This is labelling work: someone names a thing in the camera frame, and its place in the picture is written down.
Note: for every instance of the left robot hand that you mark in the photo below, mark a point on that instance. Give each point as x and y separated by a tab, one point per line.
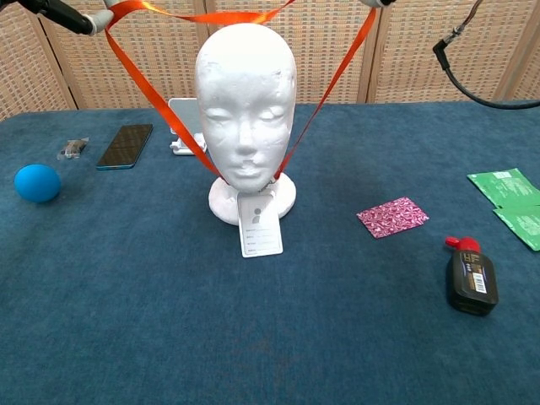
67	12

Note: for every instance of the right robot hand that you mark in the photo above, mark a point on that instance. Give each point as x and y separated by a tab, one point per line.
377	3

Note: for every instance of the white badge holder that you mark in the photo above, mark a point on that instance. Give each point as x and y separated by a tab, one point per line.
259	232

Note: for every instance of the white mannequin head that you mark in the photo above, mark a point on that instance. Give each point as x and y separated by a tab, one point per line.
244	105

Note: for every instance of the woven bamboo folding screen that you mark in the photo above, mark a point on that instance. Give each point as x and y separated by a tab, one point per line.
422	50

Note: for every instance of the clear packet brown contents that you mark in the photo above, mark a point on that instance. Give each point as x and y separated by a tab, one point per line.
73	147

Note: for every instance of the black smartphone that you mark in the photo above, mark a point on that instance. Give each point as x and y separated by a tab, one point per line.
124	147

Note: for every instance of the white phone stand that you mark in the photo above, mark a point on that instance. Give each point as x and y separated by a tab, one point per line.
183	114

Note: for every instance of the blue ball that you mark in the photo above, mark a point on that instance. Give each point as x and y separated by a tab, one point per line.
37	183

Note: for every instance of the pink patterned card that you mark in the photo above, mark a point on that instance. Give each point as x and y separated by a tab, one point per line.
392	217

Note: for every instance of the green sachet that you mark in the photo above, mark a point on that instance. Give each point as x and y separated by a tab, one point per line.
523	225
502	185

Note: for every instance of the black bottle red cap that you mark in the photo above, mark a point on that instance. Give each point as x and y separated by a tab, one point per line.
470	282

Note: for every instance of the blue felt table cover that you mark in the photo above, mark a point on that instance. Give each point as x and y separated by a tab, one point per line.
270	316

